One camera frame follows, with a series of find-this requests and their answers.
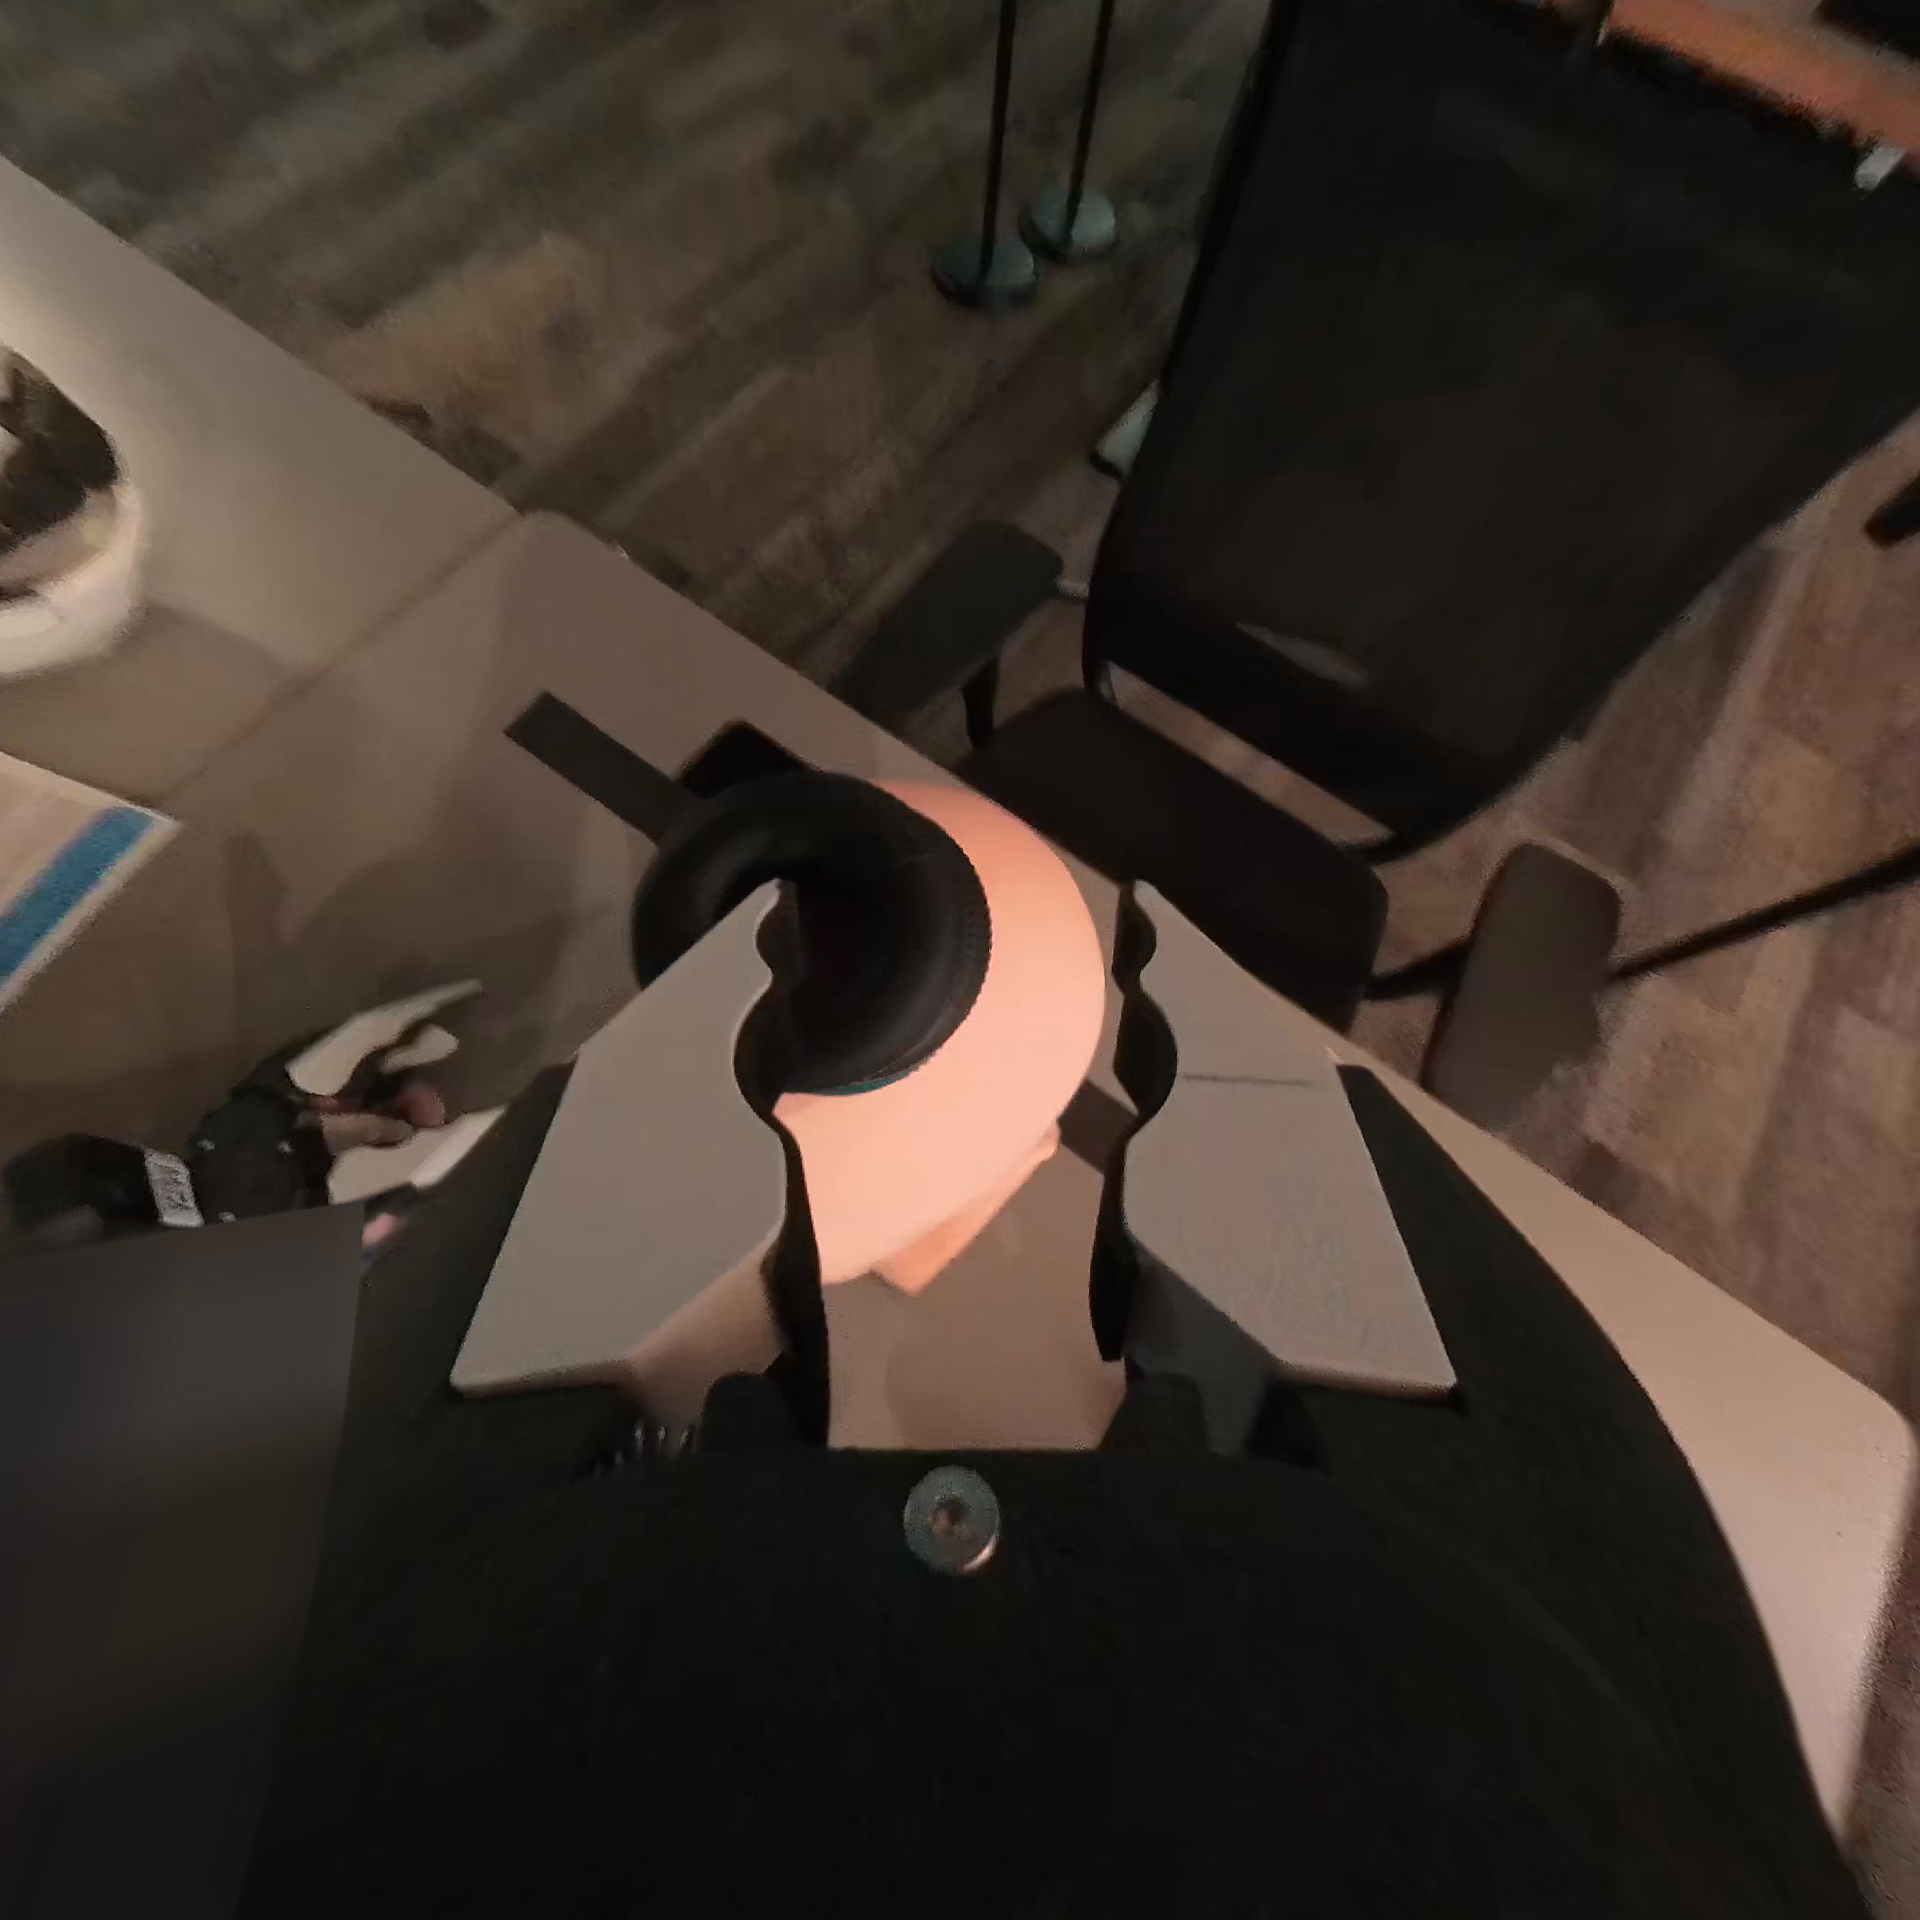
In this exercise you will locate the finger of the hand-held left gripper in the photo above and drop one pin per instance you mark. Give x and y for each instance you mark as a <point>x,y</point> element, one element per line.
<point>405,1009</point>

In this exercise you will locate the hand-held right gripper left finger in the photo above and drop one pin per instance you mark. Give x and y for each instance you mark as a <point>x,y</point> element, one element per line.
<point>629,1200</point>

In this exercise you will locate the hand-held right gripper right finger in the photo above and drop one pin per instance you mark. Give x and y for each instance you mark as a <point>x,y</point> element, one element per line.
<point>1276,1214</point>

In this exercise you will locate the black rubber toy tire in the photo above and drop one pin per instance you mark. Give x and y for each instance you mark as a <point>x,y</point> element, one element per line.
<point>902,902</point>

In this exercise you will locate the person's left hand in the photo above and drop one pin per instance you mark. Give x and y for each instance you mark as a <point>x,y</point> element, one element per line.
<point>1039,1003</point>

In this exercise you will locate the black tape strip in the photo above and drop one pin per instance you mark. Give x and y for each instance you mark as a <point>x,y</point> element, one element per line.
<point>585,757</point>

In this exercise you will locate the box with blue print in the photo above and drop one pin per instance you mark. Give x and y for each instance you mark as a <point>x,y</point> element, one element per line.
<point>77,886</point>

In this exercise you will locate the dark flat sheet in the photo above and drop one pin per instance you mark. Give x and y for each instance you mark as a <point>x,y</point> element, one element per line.
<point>166,1501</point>

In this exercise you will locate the white bowl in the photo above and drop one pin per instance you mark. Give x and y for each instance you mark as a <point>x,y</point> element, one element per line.
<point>60,599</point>

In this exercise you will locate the black mesh office chair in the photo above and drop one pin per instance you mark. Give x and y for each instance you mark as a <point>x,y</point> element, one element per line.
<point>1471,376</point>

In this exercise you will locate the black stand pole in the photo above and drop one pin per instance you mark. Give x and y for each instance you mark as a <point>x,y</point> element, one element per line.
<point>991,150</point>
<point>1085,136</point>

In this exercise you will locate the orange wooden table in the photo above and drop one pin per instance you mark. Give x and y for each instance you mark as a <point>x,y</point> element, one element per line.
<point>1757,59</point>

